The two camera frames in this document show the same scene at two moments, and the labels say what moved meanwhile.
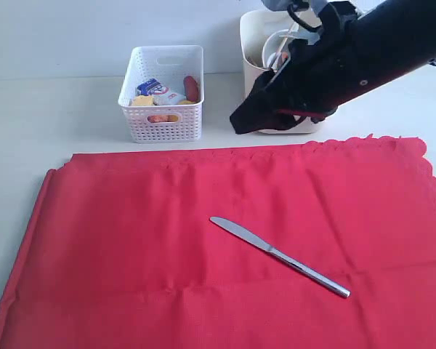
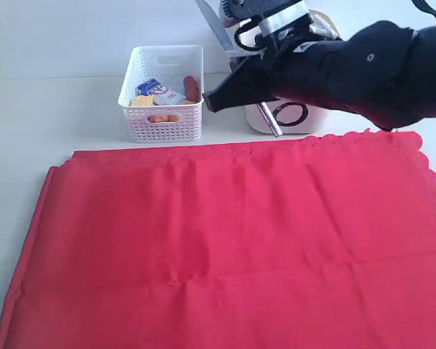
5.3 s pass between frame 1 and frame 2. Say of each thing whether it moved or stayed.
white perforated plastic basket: stayed
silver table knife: moved
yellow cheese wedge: stayed
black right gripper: moved
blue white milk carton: stayed
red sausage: stayed
